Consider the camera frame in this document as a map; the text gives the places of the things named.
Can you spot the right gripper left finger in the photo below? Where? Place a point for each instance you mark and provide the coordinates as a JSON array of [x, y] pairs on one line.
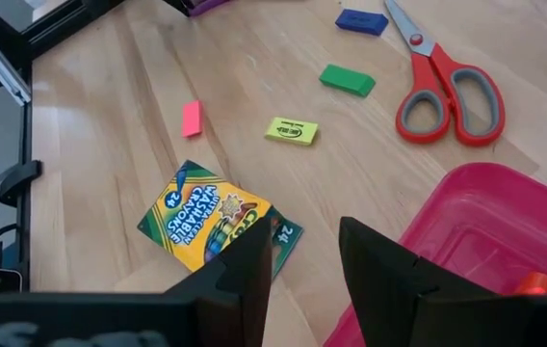
[[240, 299]]

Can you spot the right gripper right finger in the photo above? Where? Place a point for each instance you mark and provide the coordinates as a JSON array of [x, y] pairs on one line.
[[379, 289]]

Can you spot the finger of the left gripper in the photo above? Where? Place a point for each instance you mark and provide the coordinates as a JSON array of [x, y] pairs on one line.
[[177, 4]]

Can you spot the yellow green crayon box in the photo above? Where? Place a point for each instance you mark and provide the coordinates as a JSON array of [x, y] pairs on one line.
[[196, 212]]

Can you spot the pink eraser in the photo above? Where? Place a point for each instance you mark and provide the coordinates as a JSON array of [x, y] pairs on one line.
[[192, 118]]

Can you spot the pink plastic pencil case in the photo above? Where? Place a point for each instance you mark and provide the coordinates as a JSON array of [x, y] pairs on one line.
[[485, 217]]

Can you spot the orange highlighter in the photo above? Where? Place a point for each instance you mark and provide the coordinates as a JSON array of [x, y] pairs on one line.
[[533, 284]]

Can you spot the yellow eraser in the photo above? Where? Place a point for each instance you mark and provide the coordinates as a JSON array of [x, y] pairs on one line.
[[291, 131]]

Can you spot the blue eraser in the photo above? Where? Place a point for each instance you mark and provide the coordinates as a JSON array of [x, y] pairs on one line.
[[361, 21]]

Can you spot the green eraser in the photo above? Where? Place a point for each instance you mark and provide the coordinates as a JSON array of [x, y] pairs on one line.
[[347, 79]]

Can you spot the black frame bracket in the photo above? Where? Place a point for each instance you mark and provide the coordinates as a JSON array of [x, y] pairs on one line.
[[20, 180]]

